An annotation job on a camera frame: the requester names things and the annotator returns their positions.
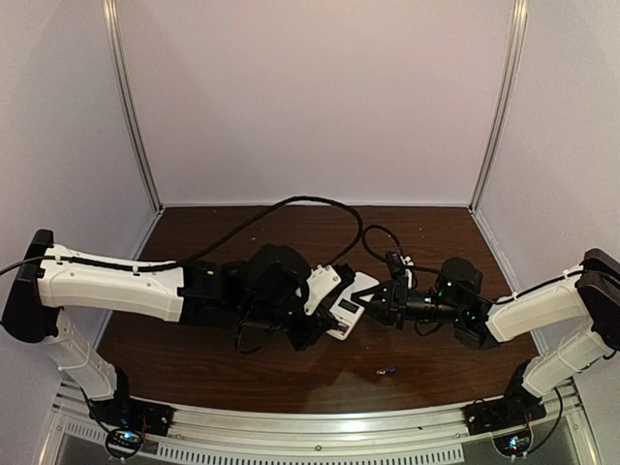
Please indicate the aluminium frame post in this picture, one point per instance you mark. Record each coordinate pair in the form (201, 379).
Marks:
(515, 46)
(129, 110)

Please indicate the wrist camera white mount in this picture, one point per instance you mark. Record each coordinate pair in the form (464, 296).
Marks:
(457, 279)
(279, 275)

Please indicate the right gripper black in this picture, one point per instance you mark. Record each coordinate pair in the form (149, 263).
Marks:
(396, 303)

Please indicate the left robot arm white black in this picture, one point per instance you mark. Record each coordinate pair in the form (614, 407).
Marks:
(51, 277)

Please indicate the left aluminium frame post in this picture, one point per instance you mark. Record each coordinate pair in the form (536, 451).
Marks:
(129, 110)

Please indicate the right aluminium frame post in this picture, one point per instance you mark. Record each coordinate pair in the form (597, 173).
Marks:
(515, 46)

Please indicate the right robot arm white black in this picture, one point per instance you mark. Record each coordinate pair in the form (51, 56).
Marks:
(588, 292)

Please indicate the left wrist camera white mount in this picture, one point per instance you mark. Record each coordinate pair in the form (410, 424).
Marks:
(279, 275)

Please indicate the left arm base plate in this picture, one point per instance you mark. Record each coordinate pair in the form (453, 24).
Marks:
(138, 415)

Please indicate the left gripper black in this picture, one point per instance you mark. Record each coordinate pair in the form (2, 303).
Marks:
(313, 326)

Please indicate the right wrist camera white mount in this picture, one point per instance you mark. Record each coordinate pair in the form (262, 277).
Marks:
(457, 279)

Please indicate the front aluminium rail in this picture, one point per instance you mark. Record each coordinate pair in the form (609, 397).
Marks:
(436, 435)

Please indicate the white remote control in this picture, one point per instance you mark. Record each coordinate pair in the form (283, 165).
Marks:
(344, 310)

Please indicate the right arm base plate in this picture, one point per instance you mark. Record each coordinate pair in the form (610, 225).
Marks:
(502, 413)

